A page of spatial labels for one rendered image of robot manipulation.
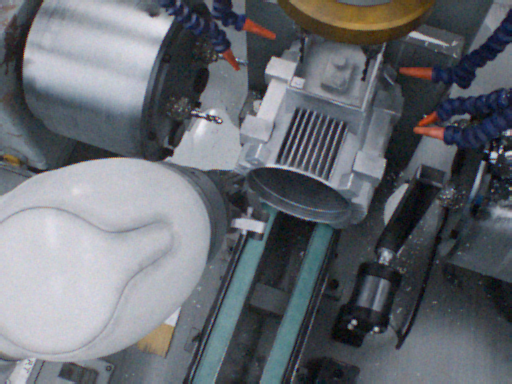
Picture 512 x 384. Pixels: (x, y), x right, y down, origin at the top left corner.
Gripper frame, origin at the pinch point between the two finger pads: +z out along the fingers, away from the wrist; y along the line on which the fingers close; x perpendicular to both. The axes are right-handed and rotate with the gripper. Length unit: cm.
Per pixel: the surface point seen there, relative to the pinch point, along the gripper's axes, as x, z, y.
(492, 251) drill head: -0.9, 11.9, -31.7
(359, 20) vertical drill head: -20.3, -5.9, -8.3
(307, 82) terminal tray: -13.9, 15.8, -3.0
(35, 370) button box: 27.5, -3.2, 15.9
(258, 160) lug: -2.6, 12.5, -0.2
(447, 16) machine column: -29.9, 29.1, -18.7
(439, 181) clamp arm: -7.9, -3.3, -20.5
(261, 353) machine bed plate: 28.3, 27.8, -7.4
